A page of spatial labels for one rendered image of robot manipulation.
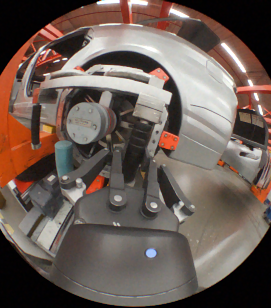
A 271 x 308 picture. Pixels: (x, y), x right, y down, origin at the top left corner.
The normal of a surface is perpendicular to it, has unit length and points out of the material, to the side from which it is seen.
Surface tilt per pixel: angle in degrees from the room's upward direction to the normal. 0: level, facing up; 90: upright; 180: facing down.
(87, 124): 90
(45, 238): 0
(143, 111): 90
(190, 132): 90
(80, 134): 90
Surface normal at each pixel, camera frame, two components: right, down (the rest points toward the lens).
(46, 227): 0.28, -0.90
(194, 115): -0.04, 0.34
